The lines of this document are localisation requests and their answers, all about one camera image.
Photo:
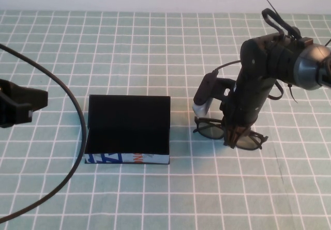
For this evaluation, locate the black right camera bracket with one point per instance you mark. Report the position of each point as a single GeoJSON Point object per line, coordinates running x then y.
{"type": "Point", "coordinates": [207, 88]}

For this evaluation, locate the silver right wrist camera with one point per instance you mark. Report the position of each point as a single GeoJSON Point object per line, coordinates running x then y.
{"type": "Point", "coordinates": [202, 110]}

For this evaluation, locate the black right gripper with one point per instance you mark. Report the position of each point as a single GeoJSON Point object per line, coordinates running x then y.
{"type": "Point", "coordinates": [245, 103]}

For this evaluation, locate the black glasses case printed front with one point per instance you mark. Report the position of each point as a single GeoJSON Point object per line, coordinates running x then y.
{"type": "Point", "coordinates": [129, 116]}

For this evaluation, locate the green white grid tablecloth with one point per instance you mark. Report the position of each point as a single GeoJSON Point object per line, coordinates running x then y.
{"type": "Point", "coordinates": [144, 59]}

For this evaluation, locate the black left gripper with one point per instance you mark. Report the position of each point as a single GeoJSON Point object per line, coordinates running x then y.
{"type": "Point", "coordinates": [7, 103]}

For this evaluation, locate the black zip tie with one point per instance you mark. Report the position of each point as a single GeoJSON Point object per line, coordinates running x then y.
{"type": "Point", "coordinates": [274, 9]}
{"type": "Point", "coordinates": [292, 93]}

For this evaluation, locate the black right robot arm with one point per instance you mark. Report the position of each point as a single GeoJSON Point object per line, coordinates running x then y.
{"type": "Point", "coordinates": [310, 67]}

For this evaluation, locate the black framed glasses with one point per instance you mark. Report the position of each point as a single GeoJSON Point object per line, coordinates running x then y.
{"type": "Point", "coordinates": [210, 132]}

